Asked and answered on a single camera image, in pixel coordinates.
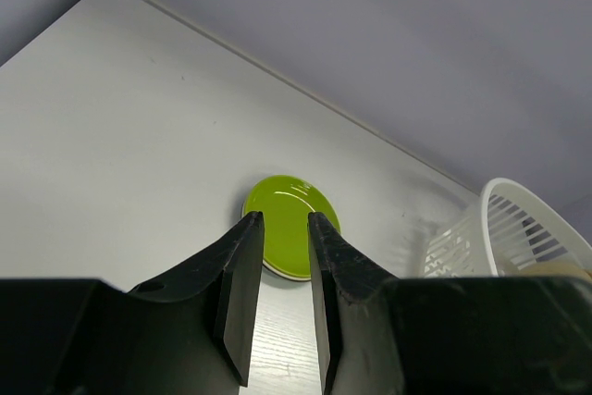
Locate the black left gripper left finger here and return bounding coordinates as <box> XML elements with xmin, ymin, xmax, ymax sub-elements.
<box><xmin>130</xmin><ymin>212</ymin><xmax>265</xmax><ymax>387</ymax></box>

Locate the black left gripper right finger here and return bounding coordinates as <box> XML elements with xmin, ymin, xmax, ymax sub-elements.
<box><xmin>308</xmin><ymin>212</ymin><xmax>405</xmax><ymax>394</ymax></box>

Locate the cream plate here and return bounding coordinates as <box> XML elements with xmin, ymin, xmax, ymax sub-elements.
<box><xmin>241</xmin><ymin>198</ymin><xmax>311</xmax><ymax>282</ymax></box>

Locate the lime green plate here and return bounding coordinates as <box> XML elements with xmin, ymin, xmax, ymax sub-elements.
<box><xmin>246</xmin><ymin>175</ymin><xmax>340</xmax><ymax>278</ymax></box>

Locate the white plastic dish rack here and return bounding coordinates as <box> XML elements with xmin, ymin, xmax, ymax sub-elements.
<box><xmin>419</xmin><ymin>178</ymin><xmax>591</xmax><ymax>278</ymax></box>

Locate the beige speckled plate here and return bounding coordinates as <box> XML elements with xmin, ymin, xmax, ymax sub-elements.
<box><xmin>519</xmin><ymin>261</ymin><xmax>591</xmax><ymax>280</ymax></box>

